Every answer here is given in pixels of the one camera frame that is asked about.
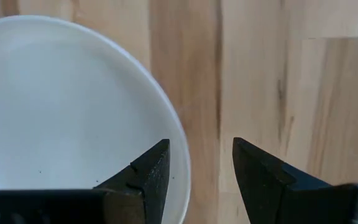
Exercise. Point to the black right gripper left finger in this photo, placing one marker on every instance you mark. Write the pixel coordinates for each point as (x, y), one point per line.
(149, 174)

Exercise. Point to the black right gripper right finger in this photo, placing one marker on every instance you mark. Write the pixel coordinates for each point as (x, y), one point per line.
(259, 183)

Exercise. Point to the white plate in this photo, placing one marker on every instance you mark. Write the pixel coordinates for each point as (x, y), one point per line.
(67, 102)

